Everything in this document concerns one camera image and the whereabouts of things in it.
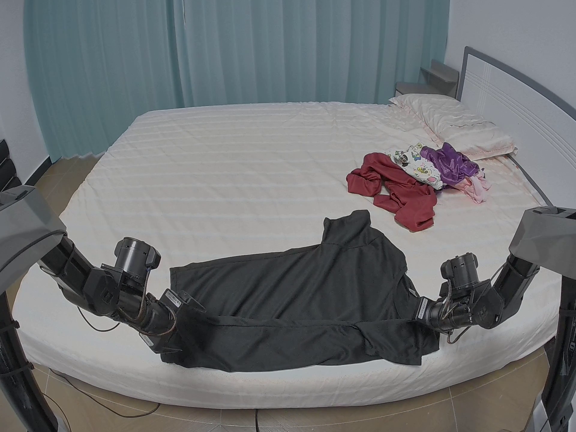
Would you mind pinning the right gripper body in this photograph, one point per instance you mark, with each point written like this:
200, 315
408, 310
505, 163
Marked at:
436, 315

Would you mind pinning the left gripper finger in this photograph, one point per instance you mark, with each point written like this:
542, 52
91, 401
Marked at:
191, 302

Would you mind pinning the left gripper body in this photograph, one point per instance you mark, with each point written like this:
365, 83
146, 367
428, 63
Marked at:
157, 320

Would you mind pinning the black T-shirt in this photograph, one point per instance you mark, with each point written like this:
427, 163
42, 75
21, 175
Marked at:
292, 286

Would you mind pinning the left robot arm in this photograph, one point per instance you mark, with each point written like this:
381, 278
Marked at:
27, 223

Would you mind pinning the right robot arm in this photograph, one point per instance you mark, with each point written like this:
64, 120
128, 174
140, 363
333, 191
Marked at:
544, 241

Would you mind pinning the dark red garment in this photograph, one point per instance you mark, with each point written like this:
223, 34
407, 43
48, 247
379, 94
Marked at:
414, 209

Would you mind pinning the pink garment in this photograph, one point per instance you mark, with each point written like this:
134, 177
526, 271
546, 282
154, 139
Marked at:
477, 191

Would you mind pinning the bed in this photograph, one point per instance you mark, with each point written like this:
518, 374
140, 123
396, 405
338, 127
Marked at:
225, 173

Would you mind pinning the white printed garment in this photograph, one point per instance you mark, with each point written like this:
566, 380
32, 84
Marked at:
420, 169

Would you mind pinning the purple garment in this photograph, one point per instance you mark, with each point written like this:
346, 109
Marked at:
450, 164

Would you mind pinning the cream pillow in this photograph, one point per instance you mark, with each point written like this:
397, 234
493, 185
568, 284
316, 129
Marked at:
454, 119

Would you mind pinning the black ribbed furniture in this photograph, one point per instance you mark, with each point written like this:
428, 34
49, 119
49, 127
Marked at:
6, 169

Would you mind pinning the grey bedside table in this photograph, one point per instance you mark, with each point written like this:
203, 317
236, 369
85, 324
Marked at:
423, 87

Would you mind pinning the blue-green curtain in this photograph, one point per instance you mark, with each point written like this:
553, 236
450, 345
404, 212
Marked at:
225, 38

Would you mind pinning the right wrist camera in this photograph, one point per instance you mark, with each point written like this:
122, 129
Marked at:
445, 270

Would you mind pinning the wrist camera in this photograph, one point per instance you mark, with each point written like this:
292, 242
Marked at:
445, 270
153, 260

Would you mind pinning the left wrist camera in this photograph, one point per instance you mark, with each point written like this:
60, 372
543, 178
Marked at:
153, 260

